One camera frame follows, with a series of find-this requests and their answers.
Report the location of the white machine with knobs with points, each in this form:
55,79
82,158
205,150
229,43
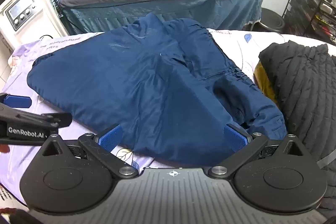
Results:
29,19

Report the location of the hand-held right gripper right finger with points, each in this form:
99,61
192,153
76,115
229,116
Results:
235,138

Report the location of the black quilted jacket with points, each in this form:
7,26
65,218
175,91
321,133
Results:
302,87

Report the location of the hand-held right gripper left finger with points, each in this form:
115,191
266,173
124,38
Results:
111,137

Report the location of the navy blue jacket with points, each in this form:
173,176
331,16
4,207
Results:
131,82

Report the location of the massage bed with blue cover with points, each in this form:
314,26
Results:
162,14

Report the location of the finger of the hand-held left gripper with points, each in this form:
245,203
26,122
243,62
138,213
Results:
56,119
18,101

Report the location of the black round stool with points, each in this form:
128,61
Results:
271,19

